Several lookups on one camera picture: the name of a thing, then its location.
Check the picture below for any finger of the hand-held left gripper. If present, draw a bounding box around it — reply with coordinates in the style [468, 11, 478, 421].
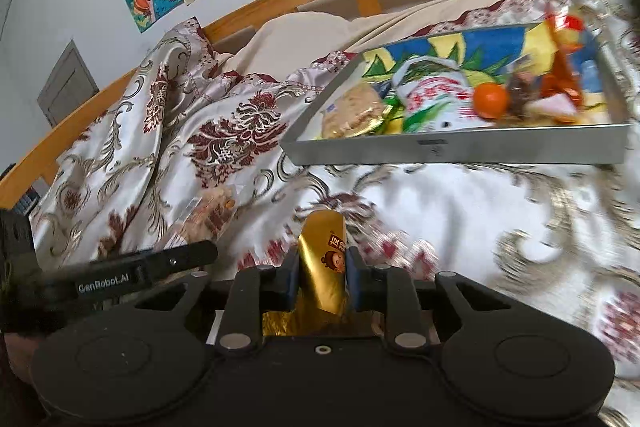
[141, 239, 219, 282]

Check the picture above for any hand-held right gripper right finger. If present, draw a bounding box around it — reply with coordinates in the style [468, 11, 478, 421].
[347, 247, 512, 354]

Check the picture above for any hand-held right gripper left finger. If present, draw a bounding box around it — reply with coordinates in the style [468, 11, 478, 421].
[135, 256, 302, 354]

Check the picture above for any gold foil snack packet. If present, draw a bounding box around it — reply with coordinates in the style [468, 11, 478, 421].
[262, 208, 383, 339]

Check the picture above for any brown cracker pack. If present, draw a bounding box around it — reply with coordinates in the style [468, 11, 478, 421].
[172, 184, 242, 250]

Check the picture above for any grey metal tray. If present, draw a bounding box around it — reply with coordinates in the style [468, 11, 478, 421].
[280, 19, 630, 166]

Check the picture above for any golden rice crisp pack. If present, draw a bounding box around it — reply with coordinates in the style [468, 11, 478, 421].
[320, 84, 398, 140]

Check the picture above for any green and white pouch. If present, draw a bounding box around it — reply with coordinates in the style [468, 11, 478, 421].
[390, 57, 496, 134]

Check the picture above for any mandarin orange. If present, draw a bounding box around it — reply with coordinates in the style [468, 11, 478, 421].
[472, 83, 512, 121]

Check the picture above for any dark brown snack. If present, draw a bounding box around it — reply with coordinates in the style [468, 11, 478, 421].
[506, 71, 542, 116]

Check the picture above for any red orange clear packet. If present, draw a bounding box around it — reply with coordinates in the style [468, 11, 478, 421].
[542, 4, 601, 108]

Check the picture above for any floral satin blanket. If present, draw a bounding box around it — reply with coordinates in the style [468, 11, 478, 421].
[30, 0, 640, 427]

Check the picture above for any cream cloth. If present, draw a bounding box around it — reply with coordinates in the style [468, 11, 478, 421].
[215, 0, 571, 80]

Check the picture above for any colourful drawing sheet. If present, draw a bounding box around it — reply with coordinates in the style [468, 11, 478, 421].
[362, 24, 616, 128]

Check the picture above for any grey wall panel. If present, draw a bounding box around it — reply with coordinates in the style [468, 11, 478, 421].
[37, 39, 99, 128]

